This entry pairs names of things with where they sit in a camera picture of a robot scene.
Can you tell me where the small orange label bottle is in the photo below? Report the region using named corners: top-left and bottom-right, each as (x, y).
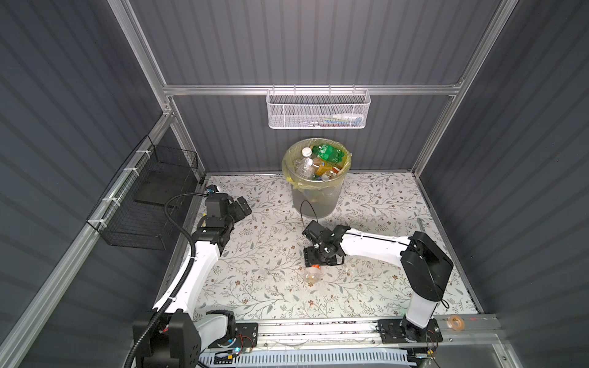
top-left (304, 265), bottom-right (322, 285)

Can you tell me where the green soda bottle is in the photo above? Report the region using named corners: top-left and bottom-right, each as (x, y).
top-left (311, 144), bottom-right (345, 164)

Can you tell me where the clear bottle red label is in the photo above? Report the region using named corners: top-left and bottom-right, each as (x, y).
top-left (321, 167), bottom-right (341, 181)

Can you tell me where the clear bottle green cap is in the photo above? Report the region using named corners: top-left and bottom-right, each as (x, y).
top-left (296, 157), bottom-right (317, 180)

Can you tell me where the yellow red label bottle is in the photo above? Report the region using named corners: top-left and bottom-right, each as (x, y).
top-left (314, 158), bottom-right (334, 178)

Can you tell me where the clear unlabeled bottle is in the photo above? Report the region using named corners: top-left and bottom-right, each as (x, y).
top-left (302, 147), bottom-right (313, 162)

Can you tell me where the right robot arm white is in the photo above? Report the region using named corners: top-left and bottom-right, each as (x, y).
top-left (302, 220), bottom-right (454, 345)

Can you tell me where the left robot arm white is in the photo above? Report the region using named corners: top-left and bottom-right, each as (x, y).
top-left (124, 190), bottom-right (252, 367)

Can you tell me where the silver mesh waste bin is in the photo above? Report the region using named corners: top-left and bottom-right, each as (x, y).
top-left (287, 154), bottom-right (346, 218)

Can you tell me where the yellow plastic bin liner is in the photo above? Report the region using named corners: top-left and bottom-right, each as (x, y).
top-left (282, 137), bottom-right (353, 190)

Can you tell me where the clear tape roll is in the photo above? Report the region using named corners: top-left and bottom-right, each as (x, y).
top-left (446, 315), bottom-right (466, 331)

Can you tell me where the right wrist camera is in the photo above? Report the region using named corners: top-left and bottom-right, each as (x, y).
top-left (302, 220), bottom-right (332, 245)

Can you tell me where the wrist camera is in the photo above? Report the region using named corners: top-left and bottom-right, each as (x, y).
top-left (302, 220), bottom-right (332, 245)
top-left (205, 185), bottom-right (229, 218)

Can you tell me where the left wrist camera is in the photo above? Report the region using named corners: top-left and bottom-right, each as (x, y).
top-left (205, 185), bottom-right (229, 218)

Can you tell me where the black wire side basket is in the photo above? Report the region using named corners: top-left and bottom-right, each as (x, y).
top-left (87, 138), bottom-right (199, 251)

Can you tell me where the white wire wall basket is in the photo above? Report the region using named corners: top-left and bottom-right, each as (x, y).
top-left (265, 87), bottom-right (371, 130)

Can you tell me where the white slotted cable duct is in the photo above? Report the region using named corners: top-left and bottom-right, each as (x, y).
top-left (199, 348), bottom-right (417, 367)

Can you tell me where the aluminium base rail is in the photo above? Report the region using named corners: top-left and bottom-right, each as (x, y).
top-left (236, 314), bottom-right (506, 351)

